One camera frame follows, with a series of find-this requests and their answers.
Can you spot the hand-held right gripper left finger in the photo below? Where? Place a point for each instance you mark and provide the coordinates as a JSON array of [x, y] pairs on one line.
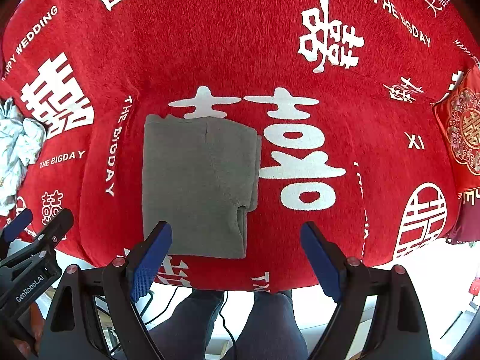
[[150, 266]]

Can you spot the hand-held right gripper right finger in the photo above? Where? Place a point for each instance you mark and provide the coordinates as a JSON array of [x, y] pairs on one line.
[[320, 266]]

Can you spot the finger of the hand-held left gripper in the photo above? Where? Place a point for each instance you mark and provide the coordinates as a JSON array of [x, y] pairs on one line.
[[60, 221], [18, 221]]

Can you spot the grey sweater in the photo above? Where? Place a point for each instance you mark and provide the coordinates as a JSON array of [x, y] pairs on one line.
[[195, 180]]

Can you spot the person's left hand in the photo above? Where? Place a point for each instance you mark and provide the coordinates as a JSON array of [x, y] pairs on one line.
[[33, 324]]

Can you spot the person's left leg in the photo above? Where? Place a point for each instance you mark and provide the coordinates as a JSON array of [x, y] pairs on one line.
[[191, 326]]

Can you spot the person's leg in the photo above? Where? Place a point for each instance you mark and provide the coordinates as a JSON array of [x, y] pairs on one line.
[[191, 326], [270, 326]]

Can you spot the person's right leg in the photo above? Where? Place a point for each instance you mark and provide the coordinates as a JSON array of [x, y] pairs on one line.
[[270, 326]]

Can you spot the white floral cloth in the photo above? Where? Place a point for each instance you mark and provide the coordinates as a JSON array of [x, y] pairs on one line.
[[15, 142]]

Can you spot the dark red cloth bag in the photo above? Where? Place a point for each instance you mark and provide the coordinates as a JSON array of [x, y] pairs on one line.
[[468, 221]]

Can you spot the red embroidered cushion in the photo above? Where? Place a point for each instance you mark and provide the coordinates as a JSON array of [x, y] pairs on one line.
[[461, 131]]

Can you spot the red printed blanket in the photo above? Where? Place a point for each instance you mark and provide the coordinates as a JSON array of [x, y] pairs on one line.
[[240, 63]]

